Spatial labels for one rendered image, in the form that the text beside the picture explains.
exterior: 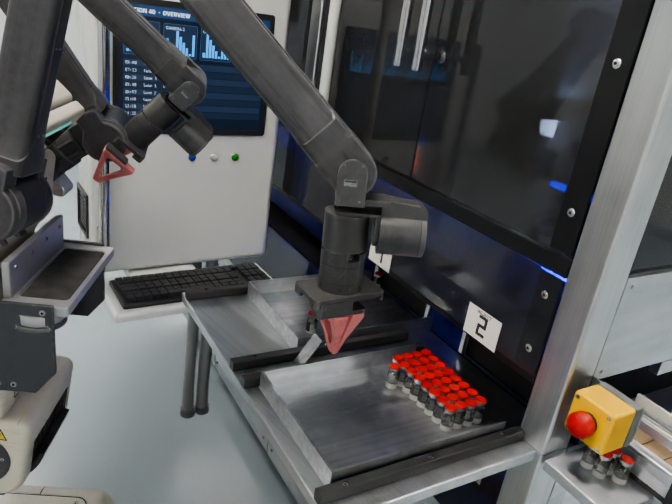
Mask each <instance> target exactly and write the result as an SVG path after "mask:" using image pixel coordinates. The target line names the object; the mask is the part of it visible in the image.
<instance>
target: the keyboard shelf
mask: <svg viewBox="0 0 672 504"><path fill-rule="evenodd" d="M189 269H192V270H193V269H196V268H195V267H194V266H193V265H192V264H191V263H187V264H177V265H168V266H158V267H149V268H139V269H130V270H123V272H124V273H125V275H126V276H130V277H131V276H136V275H138V276H139V275H145V274H146V275H147V274H155V273H162V274H163V272H171V271H177V272H178V271H180V270H189ZM111 280H115V279H106V280H105V300H104V301H103V302H104V304H105V306H106V308H107V310H108V312H109V314H110V316H111V318H112V320H113V321H114V322H115V323H122V322H129V321H135V320H142V319H149V318H155V317H162V316H168V315H175V314H182V313H188V312H189V311H188V310H187V308H186V307H185V305H184V303H183V302H176V303H169V304H161V305H154V306H147V307H140V308H133V309H126V310H124V309H123V307H122V306H121V304H120V302H119V300H118V299H117V297H116V295H115V293H114V292H113V290H112V288H111V286H110V285H109V281H111Z"/></svg>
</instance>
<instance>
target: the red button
mask: <svg viewBox="0 0 672 504"><path fill-rule="evenodd" d="M566 425H567V428H568V431H569V432H570V433H571V435H572V436H574V437H576V438H578V439H586V438H589V437H591V436H593V434H594V433H595V423H594V420H593V419H592V417H591V416H590V415H589V414H588V413H587V412H585V411H581V410H580V411H576V412H573V413H571V414H569V416H568V418H567V421H566Z"/></svg>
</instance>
